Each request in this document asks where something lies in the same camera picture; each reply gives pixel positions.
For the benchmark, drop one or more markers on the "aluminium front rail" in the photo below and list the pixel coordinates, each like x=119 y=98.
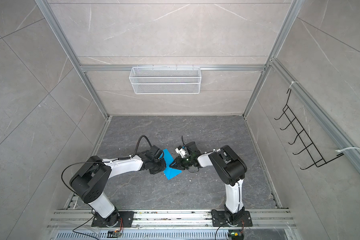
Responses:
x=177 y=219

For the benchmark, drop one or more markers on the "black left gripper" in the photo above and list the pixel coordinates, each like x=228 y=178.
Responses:
x=156 y=171

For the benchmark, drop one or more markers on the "white wire mesh basket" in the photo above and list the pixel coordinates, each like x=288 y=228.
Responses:
x=166 y=80

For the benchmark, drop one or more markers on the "blue square paper sheet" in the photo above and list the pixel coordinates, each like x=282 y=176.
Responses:
x=169 y=172

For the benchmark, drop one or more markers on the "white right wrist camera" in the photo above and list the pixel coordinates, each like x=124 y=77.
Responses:
x=181 y=151

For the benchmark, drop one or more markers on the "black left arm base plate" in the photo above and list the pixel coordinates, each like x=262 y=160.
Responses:
x=115 y=220

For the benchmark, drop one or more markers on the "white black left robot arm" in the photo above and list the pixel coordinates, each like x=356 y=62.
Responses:
x=90 y=180

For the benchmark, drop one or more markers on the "black wire hook rack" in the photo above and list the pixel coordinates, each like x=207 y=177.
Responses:
x=302 y=135

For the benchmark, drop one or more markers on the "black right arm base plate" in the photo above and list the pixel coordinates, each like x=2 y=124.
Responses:
x=231 y=218

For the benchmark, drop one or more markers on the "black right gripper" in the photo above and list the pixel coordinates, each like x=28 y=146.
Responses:
x=179 y=164

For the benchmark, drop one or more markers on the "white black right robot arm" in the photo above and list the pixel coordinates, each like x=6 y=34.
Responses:
x=229 y=166

